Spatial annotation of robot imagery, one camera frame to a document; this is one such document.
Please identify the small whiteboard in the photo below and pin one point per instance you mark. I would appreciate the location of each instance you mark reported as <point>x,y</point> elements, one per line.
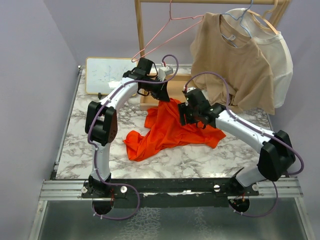
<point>104,74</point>

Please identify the beige t-shirt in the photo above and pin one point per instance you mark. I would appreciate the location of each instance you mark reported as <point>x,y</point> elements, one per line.
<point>230,67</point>

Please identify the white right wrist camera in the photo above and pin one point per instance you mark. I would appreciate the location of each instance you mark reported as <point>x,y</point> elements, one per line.
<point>190,89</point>

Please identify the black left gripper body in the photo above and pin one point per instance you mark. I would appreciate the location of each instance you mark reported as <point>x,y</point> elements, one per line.
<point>155,89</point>

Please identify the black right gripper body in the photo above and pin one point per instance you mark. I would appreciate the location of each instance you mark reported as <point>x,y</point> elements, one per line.
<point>192,114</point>

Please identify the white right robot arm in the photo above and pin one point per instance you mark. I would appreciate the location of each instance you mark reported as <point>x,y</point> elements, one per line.
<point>274,148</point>

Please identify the blue wire hanger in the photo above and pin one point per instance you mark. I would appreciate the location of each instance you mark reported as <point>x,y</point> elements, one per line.
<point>239,19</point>

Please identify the white t-shirt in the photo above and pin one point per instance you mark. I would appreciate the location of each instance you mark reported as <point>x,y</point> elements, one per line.
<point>274,49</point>

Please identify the wooden hanger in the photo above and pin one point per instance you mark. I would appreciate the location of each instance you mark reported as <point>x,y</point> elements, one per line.
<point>261,21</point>

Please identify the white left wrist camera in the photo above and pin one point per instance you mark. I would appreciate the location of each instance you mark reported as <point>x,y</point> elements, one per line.
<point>163,72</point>

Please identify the black mounting rail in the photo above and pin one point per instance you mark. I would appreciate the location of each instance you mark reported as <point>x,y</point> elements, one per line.
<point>164,192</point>

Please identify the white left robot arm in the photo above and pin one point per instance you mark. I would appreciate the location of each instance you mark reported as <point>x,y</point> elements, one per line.
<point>101,123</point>

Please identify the aluminium table frame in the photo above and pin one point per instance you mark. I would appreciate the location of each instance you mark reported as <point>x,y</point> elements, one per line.
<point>278,213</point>

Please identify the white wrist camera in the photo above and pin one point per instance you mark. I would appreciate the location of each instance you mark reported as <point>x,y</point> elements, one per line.
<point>163,72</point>
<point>190,89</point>

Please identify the wooden clothes rack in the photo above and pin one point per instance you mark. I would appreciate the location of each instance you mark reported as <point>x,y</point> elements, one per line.
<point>147,102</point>

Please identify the orange t-shirt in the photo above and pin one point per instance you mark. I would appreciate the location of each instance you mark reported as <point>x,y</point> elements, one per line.
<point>166,131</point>

